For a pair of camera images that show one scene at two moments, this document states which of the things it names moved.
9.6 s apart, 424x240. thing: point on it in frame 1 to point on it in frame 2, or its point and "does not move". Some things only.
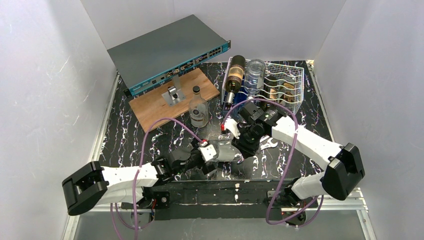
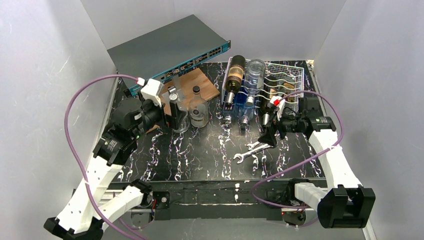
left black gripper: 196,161 to 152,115
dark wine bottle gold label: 234,77 does not move
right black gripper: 245,142 to 274,125
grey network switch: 151,58 does not move
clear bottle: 254,75 does not move
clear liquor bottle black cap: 198,109 does not move
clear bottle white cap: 226,151 to 183,124
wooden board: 162,102 does not move
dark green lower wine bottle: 270,80 does not move
